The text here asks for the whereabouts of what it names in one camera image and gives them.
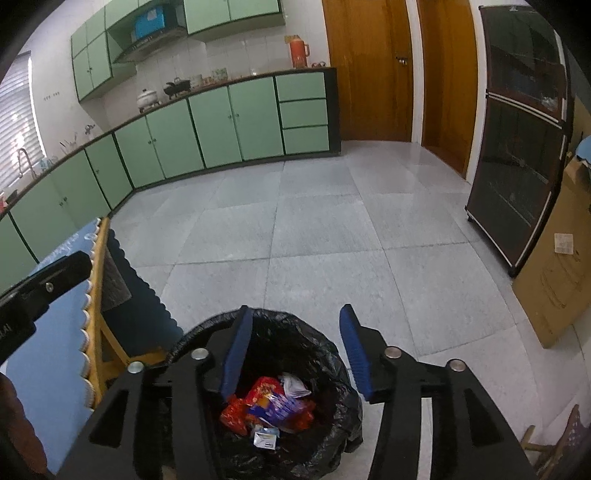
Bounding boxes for kitchen faucet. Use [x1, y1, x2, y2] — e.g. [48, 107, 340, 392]
[17, 148, 37, 179]

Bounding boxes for range hood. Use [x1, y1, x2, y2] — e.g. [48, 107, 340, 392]
[113, 27, 186, 64]

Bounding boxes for green kitchen cabinets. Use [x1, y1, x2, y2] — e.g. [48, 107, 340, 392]
[1, 67, 342, 290]
[70, 0, 284, 102]

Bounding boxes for blue box on hood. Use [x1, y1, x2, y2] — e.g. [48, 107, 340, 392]
[133, 5, 166, 40]

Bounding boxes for left wooden door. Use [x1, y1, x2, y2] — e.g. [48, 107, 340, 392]
[322, 0, 414, 142]

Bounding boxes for black glass cabinet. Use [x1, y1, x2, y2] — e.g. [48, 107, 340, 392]
[466, 5, 570, 277]

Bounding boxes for green upper kitchen cabinets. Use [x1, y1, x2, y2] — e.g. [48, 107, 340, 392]
[70, 0, 284, 102]

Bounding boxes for orange thermos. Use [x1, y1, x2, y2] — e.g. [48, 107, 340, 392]
[287, 35, 310, 69]

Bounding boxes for black wok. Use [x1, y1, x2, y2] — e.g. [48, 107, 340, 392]
[163, 78, 191, 99]

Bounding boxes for window blinds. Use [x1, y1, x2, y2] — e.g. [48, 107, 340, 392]
[0, 52, 45, 192]

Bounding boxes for person's hand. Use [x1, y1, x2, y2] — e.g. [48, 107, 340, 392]
[1, 374, 47, 475]

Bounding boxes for white cooking pot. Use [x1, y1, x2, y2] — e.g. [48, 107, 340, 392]
[136, 89, 160, 113]

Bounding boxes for wooden door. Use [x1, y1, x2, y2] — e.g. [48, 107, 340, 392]
[322, 0, 414, 142]
[417, 0, 478, 177]

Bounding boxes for blue cloth on box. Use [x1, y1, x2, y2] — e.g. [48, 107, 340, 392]
[575, 136, 591, 169]

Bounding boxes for light blue carton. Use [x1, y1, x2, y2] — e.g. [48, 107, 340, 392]
[252, 425, 280, 451]

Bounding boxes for large cardboard box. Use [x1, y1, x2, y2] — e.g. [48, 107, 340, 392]
[512, 159, 590, 348]

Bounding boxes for black trash bin with bag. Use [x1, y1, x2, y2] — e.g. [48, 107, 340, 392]
[161, 306, 363, 479]

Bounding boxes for green lower kitchen cabinets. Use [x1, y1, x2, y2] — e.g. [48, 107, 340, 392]
[1, 67, 342, 290]

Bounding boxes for right wooden door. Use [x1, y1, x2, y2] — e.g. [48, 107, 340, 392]
[417, 0, 478, 177]

